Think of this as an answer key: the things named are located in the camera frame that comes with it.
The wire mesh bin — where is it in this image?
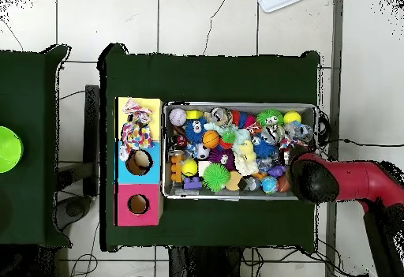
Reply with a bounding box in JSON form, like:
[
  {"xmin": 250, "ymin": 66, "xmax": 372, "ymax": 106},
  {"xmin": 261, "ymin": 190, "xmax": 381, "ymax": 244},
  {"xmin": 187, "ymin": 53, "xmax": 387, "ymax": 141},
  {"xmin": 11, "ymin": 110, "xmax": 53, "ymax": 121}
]
[{"xmin": 161, "ymin": 100, "xmax": 318, "ymax": 201}]

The green spiky ball with eyes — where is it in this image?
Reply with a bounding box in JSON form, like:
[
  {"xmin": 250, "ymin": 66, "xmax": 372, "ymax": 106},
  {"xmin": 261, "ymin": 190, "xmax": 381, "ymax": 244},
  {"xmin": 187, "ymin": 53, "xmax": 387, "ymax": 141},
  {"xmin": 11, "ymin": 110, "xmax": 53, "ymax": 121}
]
[{"xmin": 256, "ymin": 108, "xmax": 285, "ymax": 129}]

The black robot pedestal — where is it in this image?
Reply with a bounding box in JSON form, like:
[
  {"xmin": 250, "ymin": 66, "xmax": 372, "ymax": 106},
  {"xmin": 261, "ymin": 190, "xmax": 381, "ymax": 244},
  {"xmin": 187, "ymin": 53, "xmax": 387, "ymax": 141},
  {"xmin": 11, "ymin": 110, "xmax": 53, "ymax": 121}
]
[{"xmin": 168, "ymin": 246, "xmax": 244, "ymax": 277}]

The crushed silver drink can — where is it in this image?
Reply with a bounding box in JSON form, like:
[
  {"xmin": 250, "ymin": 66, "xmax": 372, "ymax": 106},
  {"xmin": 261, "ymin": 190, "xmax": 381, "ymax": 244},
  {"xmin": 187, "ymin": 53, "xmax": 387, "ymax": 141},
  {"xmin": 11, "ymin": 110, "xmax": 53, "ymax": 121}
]
[{"xmin": 209, "ymin": 107, "xmax": 234, "ymax": 127}]

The side table with green cloth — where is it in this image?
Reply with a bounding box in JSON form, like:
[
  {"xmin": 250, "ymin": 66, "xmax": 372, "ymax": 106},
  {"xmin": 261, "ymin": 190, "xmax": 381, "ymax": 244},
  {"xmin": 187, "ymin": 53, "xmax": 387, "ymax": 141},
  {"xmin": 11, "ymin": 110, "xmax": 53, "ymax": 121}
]
[{"xmin": 0, "ymin": 44, "xmax": 72, "ymax": 248}]

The crushed black red can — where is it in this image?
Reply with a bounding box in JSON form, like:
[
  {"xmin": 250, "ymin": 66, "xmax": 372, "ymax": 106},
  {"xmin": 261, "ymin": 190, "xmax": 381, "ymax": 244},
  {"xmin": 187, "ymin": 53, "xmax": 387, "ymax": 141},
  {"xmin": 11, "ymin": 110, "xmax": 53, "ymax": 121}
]
[{"xmin": 173, "ymin": 134, "xmax": 189, "ymax": 149}]

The small orange basketball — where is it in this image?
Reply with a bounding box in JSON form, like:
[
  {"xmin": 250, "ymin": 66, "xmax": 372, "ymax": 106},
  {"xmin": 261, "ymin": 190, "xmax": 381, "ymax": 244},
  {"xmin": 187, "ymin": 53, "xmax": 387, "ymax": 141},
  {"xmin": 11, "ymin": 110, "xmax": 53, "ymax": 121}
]
[{"xmin": 201, "ymin": 129, "xmax": 221, "ymax": 149}]

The black cable on floor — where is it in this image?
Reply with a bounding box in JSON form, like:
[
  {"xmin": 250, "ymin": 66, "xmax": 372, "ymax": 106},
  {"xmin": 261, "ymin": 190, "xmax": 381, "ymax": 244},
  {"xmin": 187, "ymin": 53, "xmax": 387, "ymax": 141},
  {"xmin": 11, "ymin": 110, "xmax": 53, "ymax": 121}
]
[{"xmin": 318, "ymin": 137, "xmax": 404, "ymax": 148}]

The wooden box with three holes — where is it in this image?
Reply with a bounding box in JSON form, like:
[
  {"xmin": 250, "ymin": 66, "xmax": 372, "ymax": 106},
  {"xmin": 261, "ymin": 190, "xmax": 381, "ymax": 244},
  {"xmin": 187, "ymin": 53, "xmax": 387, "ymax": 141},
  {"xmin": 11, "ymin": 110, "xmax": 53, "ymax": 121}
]
[{"xmin": 113, "ymin": 96, "xmax": 164, "ymax": 227}]

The yellow foam ball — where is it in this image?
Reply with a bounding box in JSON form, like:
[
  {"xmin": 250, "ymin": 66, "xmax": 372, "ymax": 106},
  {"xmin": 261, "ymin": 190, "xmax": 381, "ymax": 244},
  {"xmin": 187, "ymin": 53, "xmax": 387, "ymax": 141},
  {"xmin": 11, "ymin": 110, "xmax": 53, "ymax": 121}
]
[{"xmin": 282, "ymin": 110, "xmax": 302, "ymax": 125}]

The globe print ball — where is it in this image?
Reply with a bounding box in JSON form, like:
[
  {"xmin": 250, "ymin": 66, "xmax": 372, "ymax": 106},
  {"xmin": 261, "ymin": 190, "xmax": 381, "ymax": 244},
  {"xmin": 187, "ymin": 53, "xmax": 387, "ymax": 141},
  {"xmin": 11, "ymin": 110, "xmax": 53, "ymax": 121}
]
[{"xmin": 260, "ymin": 175, "xmax": 279, "ymax": 195}]

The bright green bowl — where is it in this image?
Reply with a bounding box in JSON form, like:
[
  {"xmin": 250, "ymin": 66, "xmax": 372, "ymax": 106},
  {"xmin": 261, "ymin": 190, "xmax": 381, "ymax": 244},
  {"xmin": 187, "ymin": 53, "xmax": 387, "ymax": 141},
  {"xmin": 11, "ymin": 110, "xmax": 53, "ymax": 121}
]
[{"xmin": 0, "ymin": 125, "xmax": 24, "ymax": 174}]

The black stand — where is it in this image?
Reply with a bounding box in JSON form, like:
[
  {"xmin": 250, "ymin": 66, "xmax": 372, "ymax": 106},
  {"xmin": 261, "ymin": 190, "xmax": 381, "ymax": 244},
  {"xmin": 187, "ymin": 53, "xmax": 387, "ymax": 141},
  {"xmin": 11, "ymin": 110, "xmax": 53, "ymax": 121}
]
[{"xmin": 56, "ymin": 84, "xmax": 100, "ymax": 227}]

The blue spiky ball with eyes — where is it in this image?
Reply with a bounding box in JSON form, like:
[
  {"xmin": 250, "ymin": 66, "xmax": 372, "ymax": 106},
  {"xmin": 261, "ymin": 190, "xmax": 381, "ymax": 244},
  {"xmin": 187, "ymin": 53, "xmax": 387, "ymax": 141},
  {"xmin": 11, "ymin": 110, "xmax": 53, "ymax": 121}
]
[{"xmin": 184, "ymin": 117, "xmax": 208, "ymax": 144}]

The white baseball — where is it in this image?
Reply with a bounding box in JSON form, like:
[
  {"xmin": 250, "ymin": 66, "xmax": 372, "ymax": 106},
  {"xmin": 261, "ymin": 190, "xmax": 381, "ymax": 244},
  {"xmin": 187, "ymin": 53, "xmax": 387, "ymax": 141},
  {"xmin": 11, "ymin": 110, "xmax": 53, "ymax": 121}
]
[{"xmin": 169, "ymin": 108, "xmax": 188, "ymax": 127}]

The plain green spiky ball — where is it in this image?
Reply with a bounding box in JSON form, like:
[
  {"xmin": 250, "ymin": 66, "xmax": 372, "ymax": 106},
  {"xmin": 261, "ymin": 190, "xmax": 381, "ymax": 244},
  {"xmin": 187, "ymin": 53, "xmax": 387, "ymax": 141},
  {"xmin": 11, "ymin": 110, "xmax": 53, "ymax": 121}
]
[{"xmin": 202, "ymin": 163, "xmax": 230, "ymax": 193}]

